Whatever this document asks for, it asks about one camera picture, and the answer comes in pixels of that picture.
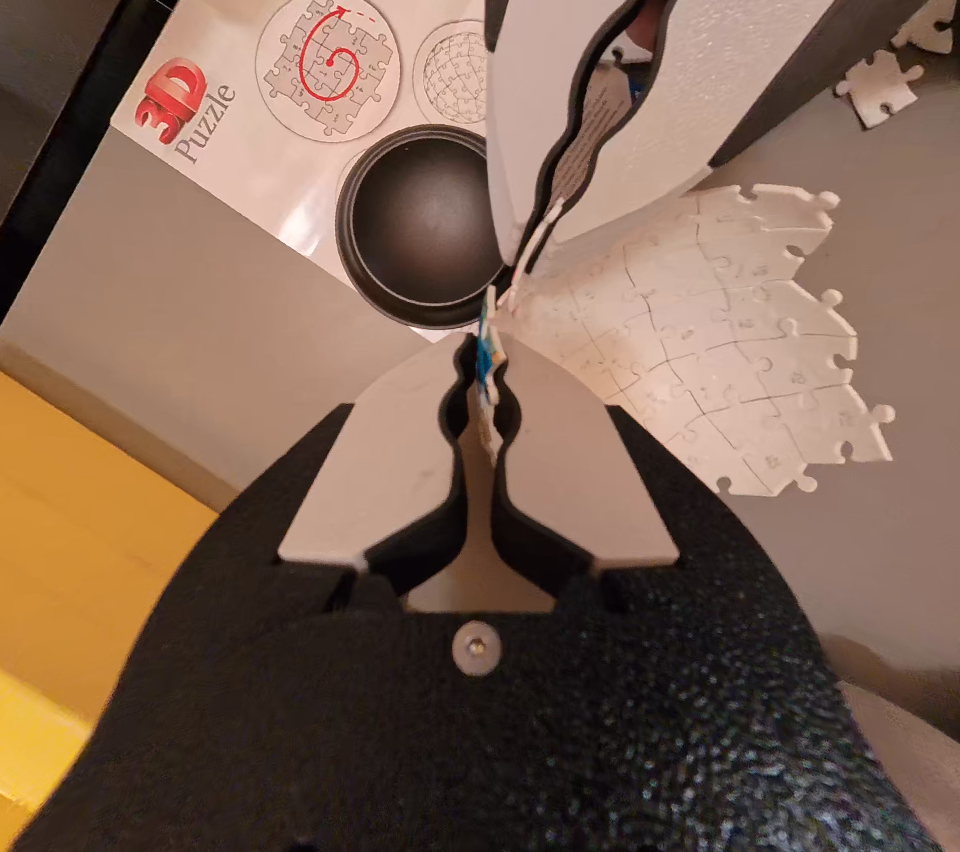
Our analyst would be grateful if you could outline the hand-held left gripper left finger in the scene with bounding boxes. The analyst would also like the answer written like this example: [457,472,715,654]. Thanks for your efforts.
[277,333,481,594]

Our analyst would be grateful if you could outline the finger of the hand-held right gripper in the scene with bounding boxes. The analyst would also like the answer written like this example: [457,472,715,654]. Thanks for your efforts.
[486,0,671,266]
[547,0,880,242]

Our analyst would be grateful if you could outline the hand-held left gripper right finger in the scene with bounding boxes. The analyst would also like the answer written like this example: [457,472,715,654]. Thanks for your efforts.
[491,346,681,598]

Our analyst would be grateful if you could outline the white curved puzzle section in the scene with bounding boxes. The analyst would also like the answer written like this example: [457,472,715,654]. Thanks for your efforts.
[466,185,897,497]

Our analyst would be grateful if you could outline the single puzzle piece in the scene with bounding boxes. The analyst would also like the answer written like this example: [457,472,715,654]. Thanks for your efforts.
[495,200,565,313]

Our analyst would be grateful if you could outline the loose white puzzle piece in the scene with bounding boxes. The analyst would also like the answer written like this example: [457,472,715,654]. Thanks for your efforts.
[892,0,960,54]
[834,50,925,129]

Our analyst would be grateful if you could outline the black round puzzle stand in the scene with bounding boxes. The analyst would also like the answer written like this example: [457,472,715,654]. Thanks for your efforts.
[335,125,511,330]

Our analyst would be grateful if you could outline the white puzzle instruction sheet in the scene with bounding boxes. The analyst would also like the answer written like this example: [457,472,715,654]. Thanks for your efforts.
[111,0,526,343]

